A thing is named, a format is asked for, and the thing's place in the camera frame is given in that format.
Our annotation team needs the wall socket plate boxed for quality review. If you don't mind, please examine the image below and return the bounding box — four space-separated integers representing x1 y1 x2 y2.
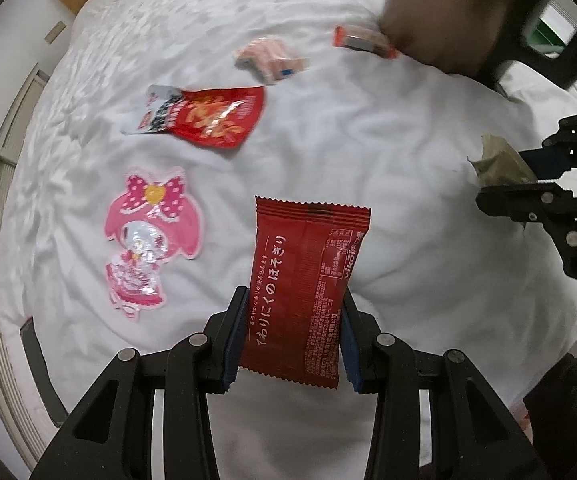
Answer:
44 21 66 44

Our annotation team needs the olive green snack packet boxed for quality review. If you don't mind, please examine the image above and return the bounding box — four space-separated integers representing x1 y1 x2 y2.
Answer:
469 133 538 186

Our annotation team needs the white bed duvet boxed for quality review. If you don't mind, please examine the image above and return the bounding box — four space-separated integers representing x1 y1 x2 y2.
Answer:
0 0 577 480

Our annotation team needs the red white snack bag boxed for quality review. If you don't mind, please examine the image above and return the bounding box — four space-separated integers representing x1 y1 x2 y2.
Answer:
121 84 266 150

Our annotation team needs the dark red snack packet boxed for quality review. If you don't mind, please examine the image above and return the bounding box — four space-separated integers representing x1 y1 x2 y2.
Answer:
240 196 371 389

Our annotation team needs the pink cartoon candy bag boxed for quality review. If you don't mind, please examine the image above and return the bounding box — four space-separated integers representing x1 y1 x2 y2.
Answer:
104 167 204 322

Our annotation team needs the pink striped candy packet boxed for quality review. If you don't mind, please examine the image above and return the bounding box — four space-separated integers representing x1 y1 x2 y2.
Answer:
234 36 308 86

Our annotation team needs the orange red snack bar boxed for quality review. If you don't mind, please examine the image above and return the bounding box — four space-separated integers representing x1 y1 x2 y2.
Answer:
333 25 399 58

